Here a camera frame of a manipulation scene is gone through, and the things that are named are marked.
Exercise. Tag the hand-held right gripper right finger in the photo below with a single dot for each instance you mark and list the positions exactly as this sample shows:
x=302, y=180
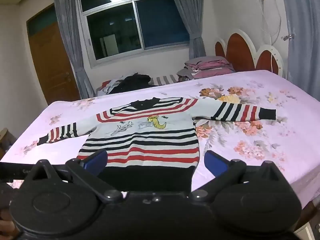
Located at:
x=215, y=163

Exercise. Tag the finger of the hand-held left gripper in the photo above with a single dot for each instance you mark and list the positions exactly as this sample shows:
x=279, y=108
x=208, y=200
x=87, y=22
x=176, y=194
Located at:
x=12, y=171

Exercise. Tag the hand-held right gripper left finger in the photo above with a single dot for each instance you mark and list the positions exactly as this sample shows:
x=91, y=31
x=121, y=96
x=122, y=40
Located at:
x=97, y=160

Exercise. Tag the striped knit sweater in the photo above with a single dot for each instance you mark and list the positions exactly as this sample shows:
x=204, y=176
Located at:
x=140, y=152

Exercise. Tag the light clothes heap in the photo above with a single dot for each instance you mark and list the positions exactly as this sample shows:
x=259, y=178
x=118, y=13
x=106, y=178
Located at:
x=107, y=86

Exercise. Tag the black clothes heap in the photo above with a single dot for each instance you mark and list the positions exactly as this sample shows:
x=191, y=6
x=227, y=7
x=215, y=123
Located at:
x=132, y=82

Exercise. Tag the brown wooden furniture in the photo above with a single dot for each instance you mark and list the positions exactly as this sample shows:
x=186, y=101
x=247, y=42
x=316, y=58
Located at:
x=6, y=142

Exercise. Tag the floral pink bed sheet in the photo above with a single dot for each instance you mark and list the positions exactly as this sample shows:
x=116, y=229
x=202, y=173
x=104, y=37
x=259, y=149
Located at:
x=250, y=92

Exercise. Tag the pile of folded pink bedding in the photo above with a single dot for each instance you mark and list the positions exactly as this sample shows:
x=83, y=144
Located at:
x=210, y=66

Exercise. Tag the grey striped cloth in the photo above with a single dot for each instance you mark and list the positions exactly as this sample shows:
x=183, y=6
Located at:
x=165, y=79

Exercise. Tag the brown wooden door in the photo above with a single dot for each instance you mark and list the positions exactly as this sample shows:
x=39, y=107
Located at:
x=50, y=62

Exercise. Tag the white and brown headboard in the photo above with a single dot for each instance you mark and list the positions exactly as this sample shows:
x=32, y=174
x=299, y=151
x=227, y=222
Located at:
x=241, y=52

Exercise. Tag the white framed window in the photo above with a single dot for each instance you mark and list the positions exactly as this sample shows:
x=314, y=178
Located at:
x=112, y=30

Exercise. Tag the wooden bed frame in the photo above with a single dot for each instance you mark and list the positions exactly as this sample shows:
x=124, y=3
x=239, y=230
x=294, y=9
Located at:
x=308, y=212

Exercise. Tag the metal wall clip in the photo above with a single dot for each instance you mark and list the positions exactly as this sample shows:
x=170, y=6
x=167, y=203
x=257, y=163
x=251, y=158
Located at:
x=287, y=37

